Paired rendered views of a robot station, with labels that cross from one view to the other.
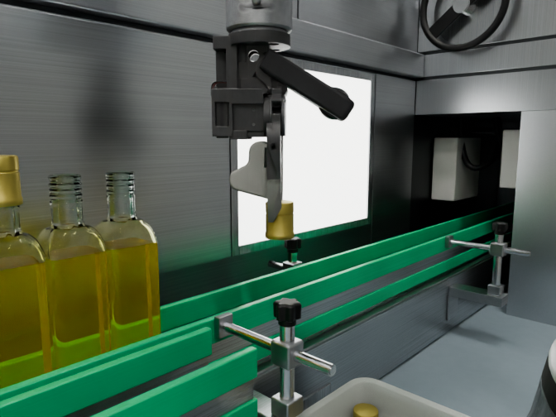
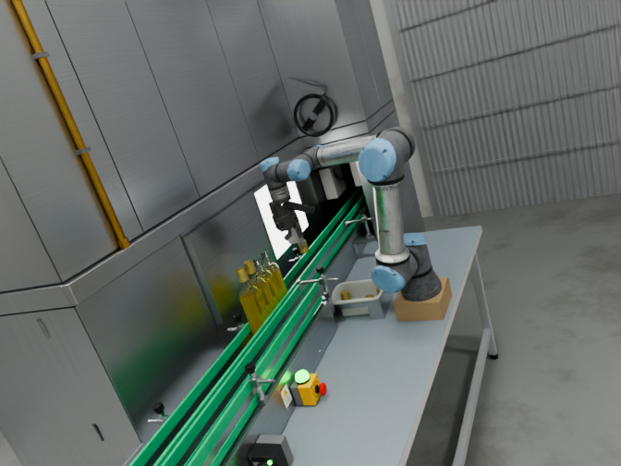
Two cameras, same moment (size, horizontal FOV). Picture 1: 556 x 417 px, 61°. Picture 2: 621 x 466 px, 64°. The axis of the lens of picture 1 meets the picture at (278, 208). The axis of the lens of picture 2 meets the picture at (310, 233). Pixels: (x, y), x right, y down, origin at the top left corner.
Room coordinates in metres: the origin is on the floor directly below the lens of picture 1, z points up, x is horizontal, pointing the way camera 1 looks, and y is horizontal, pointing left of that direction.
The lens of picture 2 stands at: (-1.21, 0.50, 1.70)
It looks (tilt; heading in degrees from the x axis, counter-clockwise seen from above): 17 degrees down; 343
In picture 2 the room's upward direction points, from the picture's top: 18 degrees counter-clockwise
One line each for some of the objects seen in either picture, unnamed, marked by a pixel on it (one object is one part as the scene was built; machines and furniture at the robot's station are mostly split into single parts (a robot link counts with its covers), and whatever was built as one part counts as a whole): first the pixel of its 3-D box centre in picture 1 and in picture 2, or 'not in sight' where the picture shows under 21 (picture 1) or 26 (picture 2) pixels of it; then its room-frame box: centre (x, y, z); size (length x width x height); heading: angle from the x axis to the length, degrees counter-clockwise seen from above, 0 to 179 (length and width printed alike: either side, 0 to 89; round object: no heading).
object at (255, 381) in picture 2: not in sight; (263, 384); (0.01, 0.39, 0.94); 0.07 x 0.04 x 0.13; 47
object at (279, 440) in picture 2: not in sight; (271, 458); (-0.08, 0.45, 0.79); 0.08 x 0.08 x 0.08; 47
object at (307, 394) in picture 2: not in sight; (307, 389); (0.12, 0.25, 0.79); 0.07 x 0.07 x 0.07; 47
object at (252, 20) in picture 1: (258, 16); (279, 193); (0.56, 0.02, 1.31); 0.08 x 0.08 x 0.05
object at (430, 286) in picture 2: not in sight; (419, 278); (0.29, -0.31, 0.88); 0.15 x 0.15 x 0.10
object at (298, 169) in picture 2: not in sight; (296, 169); (0.48, -0.04, 1.39); 0.11 x 0.11 x 0.08; 29
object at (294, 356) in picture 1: (270, 351); (318, 282); (0.48, 0.01, 0.95); 0.17 x 0.03 x 0.12; 47
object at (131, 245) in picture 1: (127, 311); (276, 289); (0.50, 0.17, 0.99); 0.06 x 0.06 x 0.21; 46
